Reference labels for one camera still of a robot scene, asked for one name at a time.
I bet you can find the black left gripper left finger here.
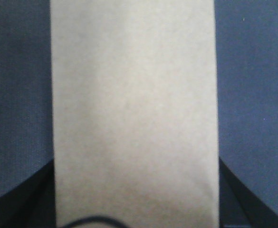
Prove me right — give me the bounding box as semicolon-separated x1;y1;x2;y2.
0;161;56;228

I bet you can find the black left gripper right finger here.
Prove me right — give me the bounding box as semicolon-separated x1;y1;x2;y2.
219;159;278;228

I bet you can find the brown cardboard package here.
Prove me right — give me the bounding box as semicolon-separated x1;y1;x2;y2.
50;0;219;228

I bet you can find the black cable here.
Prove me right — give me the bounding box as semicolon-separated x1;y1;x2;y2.
66;215;127;228

